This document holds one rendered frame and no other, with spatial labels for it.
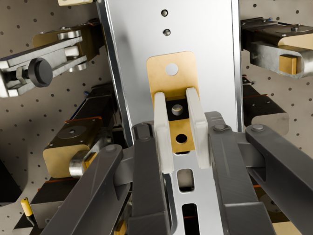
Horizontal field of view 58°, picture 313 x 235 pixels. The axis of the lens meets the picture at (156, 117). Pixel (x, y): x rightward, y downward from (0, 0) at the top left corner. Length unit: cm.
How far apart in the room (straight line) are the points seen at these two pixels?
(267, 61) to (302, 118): 48
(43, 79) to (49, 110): 60
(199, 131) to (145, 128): 3
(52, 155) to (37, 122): 43
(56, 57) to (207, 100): 26
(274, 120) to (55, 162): 40
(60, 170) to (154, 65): 34
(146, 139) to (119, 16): 35
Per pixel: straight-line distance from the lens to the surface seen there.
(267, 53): 48
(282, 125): 58
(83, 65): 43
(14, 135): 97
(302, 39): 48
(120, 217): 56
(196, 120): 16
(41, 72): 29
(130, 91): 50
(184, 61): 22
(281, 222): 63
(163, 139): 16
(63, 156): 50
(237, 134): 16
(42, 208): 50
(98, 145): 50
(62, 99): 87
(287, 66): 43
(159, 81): 22
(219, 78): 50
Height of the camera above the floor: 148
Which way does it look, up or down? 68 degrees down
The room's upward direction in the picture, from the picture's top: 178 degrees counter-clockwise
